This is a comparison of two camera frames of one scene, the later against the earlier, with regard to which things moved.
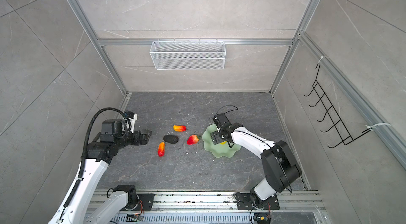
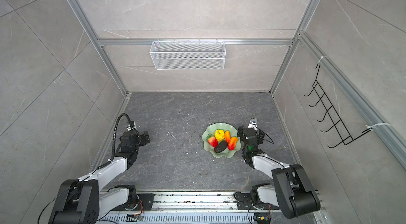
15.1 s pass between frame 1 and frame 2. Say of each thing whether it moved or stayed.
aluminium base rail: stayed
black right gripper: moved
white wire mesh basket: stayed
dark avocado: moved
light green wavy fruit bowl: stayed
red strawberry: moved
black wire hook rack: stayed
